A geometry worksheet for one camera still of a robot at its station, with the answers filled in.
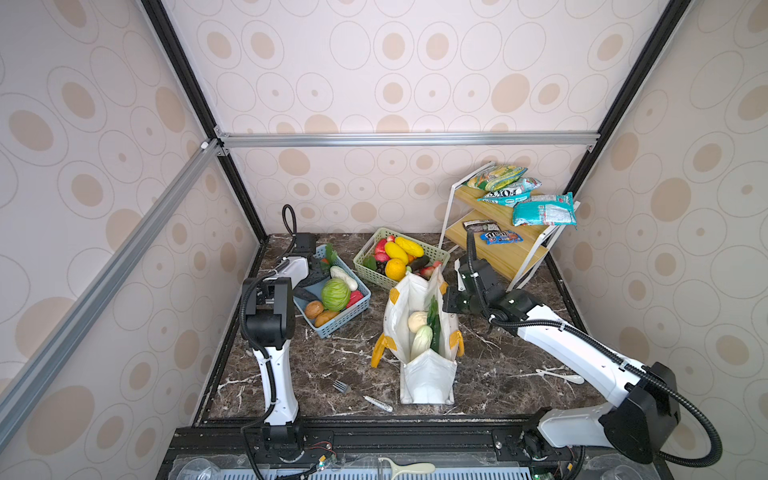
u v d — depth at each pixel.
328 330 0.90
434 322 0.89
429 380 0.78
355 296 0.95
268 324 0.56
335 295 0.87
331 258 1.04
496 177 0.81
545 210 0.75
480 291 0.58
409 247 1.06
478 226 0.99
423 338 0.85
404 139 0.92
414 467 0.70
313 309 0.91
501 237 0.95
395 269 0.96
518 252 0.94
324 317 0.91
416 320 0.90
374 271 1.00
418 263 1.06
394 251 1.06
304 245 0.84
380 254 1.08
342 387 0.83
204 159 0.83
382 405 0.79
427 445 0.76
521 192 0.77
